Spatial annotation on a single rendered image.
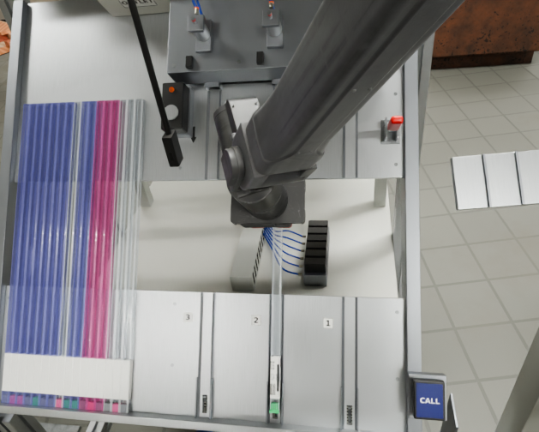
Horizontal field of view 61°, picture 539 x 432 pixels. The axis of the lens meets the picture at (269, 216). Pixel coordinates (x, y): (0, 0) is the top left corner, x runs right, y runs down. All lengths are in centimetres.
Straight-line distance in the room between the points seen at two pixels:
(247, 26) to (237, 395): 56
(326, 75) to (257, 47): 44
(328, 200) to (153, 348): 67
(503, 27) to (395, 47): 325
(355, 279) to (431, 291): 86
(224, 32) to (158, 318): 46
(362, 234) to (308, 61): 86
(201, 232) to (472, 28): 263
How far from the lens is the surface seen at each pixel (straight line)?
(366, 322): 72
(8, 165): 92
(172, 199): 136
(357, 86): 31
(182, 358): 77
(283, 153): 40
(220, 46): 75
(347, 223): 119
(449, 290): 190
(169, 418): 78
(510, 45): 358
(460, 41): 348
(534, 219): 230
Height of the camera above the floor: 139
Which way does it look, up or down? 39 degrees down
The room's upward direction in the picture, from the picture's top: 8 degrees counter-clockwise
